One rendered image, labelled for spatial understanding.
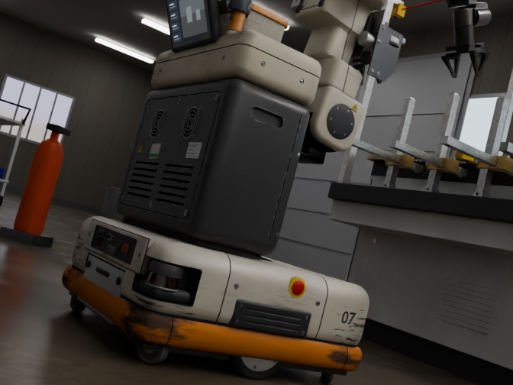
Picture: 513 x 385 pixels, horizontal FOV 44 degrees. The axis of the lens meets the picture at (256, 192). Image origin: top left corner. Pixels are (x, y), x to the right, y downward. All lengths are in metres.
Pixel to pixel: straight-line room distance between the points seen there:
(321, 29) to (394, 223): 1.13
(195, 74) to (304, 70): 0.29
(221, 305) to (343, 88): 0.76
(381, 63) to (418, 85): 6.02
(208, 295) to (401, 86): 6.90
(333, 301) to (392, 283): 1.41
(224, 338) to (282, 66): 0.66
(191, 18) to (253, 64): 0.28
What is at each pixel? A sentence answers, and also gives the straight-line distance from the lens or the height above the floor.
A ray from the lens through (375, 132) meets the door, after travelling 8.22.
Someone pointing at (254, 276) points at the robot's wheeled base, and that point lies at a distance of 1.51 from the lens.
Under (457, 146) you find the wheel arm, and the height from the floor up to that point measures 0.83.
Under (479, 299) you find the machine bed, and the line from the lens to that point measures 2.74.
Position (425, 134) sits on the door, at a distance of 7.61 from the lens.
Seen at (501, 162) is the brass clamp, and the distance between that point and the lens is 2.53.
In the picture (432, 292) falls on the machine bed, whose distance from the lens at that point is 2.89.
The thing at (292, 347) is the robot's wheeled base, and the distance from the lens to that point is 1.61.
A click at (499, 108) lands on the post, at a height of 1.06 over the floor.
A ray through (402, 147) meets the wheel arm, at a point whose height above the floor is 0.82.
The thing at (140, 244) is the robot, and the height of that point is 0.25.
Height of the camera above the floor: 0.33
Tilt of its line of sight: 4 degrees up
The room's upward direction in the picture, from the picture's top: 15 degrees clockwise
